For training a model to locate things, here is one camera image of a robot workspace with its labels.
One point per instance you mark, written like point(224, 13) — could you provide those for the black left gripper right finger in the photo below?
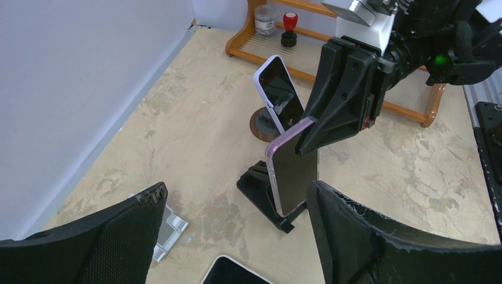
point(359, 245)

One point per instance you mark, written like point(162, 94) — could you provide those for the wooden base phone stand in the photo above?
point(262, 126)

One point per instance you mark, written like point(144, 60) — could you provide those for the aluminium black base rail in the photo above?
point(484, 103)

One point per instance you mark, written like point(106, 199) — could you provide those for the purple case phone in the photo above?
point(289, 173)

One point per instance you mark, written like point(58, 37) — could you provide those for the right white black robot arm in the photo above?
point(463, 37)

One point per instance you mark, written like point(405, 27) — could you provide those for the lilac case phone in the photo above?
point(275, 86)

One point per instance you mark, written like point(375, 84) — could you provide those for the black plastic phone stand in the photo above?
point(256, 186)

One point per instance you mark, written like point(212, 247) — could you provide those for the white case phone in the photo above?
point(225, 269)

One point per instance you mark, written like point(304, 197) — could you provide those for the silver metal phone stand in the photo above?
point(169, 233)

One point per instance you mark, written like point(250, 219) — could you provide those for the red black stamp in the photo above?
point(289, 37)

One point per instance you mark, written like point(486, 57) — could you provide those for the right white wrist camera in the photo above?
point(368, 22)

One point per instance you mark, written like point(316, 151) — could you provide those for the orange wooden tiered rack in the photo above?
point(401, 84)

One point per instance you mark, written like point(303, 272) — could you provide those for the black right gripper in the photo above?
point(341, 102)

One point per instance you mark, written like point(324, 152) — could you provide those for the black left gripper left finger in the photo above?
point(113, 245)

